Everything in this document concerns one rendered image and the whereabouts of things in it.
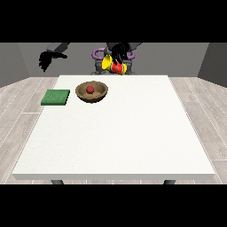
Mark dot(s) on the green square pad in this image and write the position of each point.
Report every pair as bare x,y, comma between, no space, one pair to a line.
55,97

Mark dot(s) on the dark table leg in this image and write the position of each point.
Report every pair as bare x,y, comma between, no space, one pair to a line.
169,182
57,182

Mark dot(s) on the yellow cup with melon print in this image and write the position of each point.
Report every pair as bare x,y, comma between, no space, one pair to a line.
113,66

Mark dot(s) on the brown wooden bowl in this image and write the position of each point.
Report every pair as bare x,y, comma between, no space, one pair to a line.
91,94

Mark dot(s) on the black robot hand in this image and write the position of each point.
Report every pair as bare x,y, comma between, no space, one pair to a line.
119,52
46,59

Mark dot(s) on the small red ball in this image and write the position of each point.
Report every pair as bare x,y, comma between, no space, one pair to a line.
90,89

